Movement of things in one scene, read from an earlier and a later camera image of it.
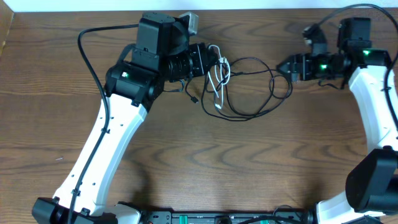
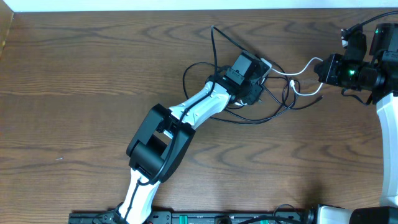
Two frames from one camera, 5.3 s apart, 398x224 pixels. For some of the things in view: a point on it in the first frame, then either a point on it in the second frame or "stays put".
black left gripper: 203,59 → 254,93
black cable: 272,79 → 228,117
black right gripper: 302,59 → 329,76
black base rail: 296,217 stays put
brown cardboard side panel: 6,18 stays put
